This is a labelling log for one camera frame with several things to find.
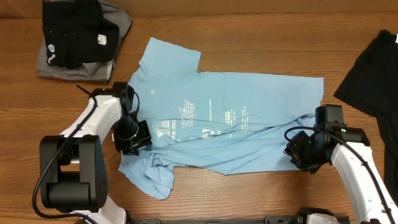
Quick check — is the light blue t-shirt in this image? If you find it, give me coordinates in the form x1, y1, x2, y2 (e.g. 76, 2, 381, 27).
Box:
119, 38, 324, 200

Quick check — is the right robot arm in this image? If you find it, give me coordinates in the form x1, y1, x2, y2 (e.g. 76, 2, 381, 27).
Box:
285, 105, 397, 223

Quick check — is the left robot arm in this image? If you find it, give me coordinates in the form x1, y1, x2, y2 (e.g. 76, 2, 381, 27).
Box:
32, 82, 152, 223

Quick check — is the grey folded garment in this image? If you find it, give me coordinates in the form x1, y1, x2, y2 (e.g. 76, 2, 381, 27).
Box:
37, 1, 132, 83

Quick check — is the black garment at right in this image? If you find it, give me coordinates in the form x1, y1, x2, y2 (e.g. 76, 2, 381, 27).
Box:
334, 30, 397, 202

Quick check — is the black folded garment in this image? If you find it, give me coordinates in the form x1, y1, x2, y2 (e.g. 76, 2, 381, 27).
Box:
42, 0, 119, 69

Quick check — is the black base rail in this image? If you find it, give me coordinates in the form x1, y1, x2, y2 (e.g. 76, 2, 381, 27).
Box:
128, 215, 304, 224

